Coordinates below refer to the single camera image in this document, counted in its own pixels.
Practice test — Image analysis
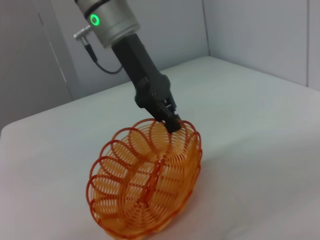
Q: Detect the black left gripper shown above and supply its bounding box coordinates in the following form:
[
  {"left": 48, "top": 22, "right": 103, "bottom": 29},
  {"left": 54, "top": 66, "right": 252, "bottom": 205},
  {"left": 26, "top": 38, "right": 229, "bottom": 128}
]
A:
[{"left": 111, "top": 33, "right": 182, "bottom": 133}]

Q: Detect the silver connector on left arm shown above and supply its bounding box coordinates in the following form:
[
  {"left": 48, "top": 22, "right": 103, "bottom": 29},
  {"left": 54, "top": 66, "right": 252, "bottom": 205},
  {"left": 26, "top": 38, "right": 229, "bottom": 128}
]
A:
[{"left": 73, "top": 24, "right": 93, "bottom": 41}]

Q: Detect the orange wire basket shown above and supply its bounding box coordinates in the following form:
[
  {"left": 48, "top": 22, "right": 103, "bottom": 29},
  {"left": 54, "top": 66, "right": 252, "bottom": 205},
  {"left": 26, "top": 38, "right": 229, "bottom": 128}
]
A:
[{"left": 86, "top": 118, "right": 203, "bottom": 240}]

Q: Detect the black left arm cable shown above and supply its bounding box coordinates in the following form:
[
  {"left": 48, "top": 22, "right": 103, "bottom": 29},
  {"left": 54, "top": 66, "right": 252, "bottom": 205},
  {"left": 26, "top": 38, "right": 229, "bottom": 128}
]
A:
[{"left": 84, "top": 38, "right": 124, "bottom": 75}]

